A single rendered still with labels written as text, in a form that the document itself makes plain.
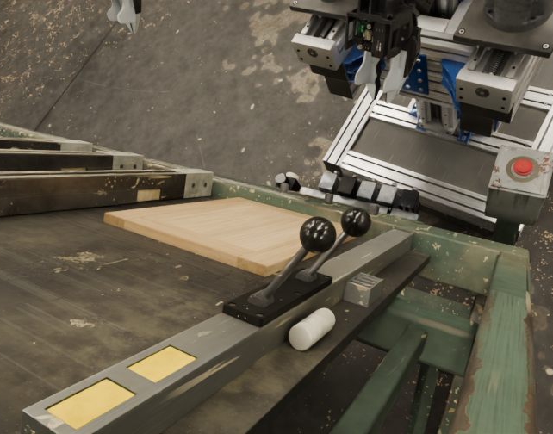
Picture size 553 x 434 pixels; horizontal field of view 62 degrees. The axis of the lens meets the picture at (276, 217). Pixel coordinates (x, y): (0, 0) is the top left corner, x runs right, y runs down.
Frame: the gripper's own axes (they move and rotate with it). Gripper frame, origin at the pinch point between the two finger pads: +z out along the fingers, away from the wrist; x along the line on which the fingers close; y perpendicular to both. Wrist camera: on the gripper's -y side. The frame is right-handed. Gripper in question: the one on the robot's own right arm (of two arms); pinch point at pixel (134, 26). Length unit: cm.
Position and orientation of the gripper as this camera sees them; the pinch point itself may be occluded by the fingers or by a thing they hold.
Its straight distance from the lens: 124.5
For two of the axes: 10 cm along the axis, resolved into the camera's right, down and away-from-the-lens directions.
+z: 0.6, 7.4, 6.7
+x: 8.0, 3.7, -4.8
